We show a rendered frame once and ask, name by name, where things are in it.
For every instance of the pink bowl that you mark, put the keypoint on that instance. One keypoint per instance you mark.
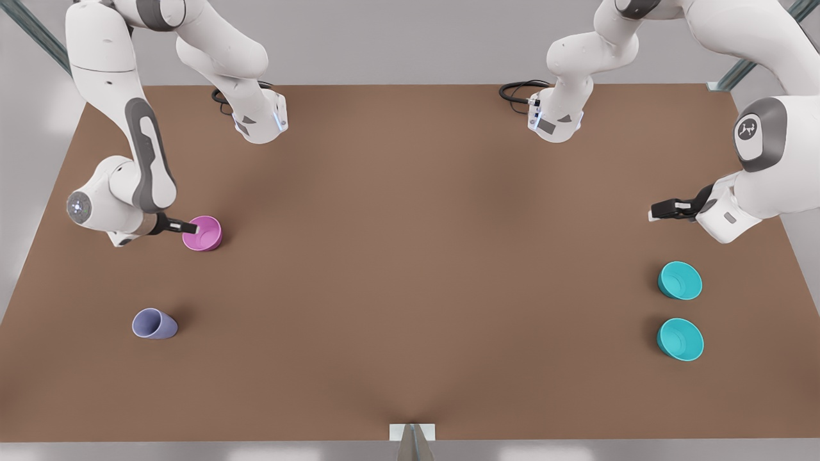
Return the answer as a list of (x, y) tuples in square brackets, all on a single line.
[(204, 234)]

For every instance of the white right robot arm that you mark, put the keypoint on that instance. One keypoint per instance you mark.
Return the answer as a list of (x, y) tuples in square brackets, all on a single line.
[(102, 70)]

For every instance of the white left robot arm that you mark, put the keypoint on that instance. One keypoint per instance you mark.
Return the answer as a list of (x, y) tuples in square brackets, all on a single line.
[(769, 186)]

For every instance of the teal bowl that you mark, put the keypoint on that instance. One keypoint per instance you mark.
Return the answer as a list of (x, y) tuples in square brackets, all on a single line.
[(680, 339), (680, 280)]

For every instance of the lavender blue cup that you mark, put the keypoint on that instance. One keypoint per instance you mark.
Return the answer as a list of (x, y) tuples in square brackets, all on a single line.
[(154, 324)]

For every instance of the silver frame post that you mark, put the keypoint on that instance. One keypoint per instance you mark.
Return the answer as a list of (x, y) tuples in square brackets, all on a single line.
[(412, 442), (38, 35), (743, 67)]

